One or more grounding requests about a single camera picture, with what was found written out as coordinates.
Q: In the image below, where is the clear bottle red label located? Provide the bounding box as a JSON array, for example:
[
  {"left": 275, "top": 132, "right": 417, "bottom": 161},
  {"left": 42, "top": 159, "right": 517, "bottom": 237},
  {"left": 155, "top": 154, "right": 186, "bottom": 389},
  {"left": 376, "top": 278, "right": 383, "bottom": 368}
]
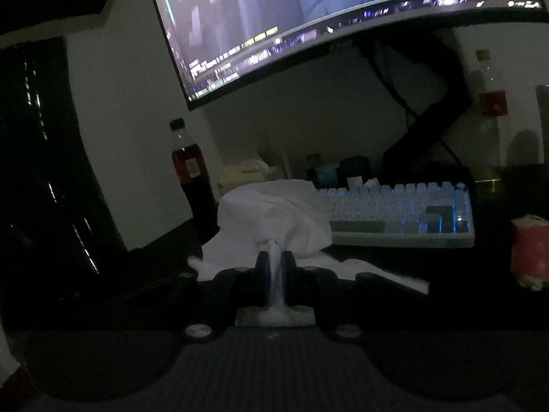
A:
[{"left": 469, "top": 49, "right": 509, "bottom": 181}]

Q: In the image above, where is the gold round tin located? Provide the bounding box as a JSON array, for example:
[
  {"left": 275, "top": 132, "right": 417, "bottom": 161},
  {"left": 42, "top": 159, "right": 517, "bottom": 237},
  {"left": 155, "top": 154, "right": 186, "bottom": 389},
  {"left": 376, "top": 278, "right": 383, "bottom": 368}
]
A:
[{"left": 472, "top": 176, "right": 507, "bottom": 196}]

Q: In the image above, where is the crumpled pink paper cup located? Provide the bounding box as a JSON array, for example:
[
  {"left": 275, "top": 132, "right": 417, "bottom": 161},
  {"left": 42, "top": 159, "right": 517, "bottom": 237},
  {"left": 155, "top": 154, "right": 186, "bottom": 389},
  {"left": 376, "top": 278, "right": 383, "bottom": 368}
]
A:
[{"left": 510, "top": 215, "right": 549, "bottom": 291}]

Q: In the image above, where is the curved computer monitor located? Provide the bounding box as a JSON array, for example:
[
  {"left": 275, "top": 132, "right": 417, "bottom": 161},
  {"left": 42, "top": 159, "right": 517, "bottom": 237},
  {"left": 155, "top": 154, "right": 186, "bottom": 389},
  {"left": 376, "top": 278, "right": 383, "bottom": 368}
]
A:
[{"left": 146, "top": 0, "right": 549, "bottom": 112}]

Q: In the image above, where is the white blue backlit keyboard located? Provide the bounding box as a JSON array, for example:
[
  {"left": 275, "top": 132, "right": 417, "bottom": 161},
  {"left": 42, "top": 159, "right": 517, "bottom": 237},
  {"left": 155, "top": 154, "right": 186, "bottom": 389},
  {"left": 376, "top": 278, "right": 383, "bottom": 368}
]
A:
[{"left": 315, "top": 180, "right": 476, "bottom": 249}]

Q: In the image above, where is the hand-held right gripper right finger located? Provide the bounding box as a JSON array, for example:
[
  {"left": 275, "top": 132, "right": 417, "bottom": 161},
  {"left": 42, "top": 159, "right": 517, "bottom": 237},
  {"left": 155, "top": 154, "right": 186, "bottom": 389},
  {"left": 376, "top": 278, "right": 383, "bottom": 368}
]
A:
[{"left": 281, "top": 250, "right": 404, "bottom": 345}]

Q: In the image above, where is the white tissue paper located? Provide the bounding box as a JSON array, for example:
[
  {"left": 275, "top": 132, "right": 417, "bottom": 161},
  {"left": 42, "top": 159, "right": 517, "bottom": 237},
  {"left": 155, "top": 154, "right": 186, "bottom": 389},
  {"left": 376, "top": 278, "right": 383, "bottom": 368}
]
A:
[{"left": 186, "top": 179, "right": 430, "bottom": 327}]

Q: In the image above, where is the light blue small container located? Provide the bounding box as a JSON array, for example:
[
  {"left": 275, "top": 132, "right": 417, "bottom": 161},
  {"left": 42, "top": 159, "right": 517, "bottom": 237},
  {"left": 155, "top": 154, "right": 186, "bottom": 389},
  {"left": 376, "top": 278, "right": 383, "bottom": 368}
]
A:
[{"left": 315, "top": 165, "right": 342, "bottom": 190}]

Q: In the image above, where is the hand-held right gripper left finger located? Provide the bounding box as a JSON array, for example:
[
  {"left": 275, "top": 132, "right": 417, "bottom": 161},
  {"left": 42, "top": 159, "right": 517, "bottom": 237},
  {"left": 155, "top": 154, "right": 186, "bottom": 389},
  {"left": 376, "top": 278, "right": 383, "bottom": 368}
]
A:
[{"left": 146, "top": 250, "right": 272, "bottom": 345}]

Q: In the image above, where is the white patterned tumbler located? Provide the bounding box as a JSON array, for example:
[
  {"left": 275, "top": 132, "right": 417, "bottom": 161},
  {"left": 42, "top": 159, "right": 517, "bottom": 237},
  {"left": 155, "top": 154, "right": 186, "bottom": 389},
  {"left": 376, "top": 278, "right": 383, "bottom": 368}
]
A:
[{"left": 535, "top": 85, "right": 549, "bottom": 166}]

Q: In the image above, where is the cola bottle black cap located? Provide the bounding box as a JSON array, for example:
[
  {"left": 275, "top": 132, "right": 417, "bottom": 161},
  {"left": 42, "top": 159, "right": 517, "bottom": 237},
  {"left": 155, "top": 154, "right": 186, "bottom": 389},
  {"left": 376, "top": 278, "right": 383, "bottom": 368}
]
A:
[{"left": 169, "top": 118, "right": 219, "bottom": 237}]

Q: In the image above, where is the dark blue small container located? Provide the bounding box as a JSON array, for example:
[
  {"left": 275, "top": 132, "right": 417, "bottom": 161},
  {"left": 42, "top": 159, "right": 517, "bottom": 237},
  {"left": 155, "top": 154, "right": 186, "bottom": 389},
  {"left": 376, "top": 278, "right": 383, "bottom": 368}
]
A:
[{"left": 341, "top": 157, "right": 372, "bottom": 181}]

